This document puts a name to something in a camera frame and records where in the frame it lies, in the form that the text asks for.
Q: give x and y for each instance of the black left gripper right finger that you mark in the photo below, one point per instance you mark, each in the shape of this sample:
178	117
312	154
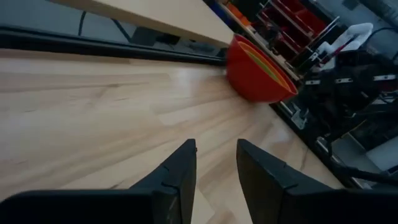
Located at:
295	202

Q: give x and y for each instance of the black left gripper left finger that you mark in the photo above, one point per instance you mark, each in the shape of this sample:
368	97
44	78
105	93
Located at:
93	207

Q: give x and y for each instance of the orange plastic bowl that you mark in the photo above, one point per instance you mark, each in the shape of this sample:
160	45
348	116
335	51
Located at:
248	81

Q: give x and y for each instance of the green plastic bowl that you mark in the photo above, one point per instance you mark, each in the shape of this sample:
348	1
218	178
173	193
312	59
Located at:
264	66

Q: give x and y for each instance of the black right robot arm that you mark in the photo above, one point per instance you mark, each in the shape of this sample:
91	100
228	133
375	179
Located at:
342	93

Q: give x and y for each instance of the shelf rack with bins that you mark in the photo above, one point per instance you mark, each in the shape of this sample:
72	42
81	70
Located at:
289	18

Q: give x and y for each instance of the white cloth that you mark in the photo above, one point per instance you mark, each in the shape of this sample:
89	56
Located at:
354	35

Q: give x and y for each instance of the grey side table leg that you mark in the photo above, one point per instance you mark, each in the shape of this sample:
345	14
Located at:
143	35

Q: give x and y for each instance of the light wooden side table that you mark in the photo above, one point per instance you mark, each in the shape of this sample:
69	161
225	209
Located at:
171	18

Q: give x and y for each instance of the black aluminium table rail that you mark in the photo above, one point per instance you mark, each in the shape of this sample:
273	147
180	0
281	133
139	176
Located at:
93	46
311	141

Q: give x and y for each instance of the white metal corner bracket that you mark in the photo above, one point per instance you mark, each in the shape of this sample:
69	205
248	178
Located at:
300	119

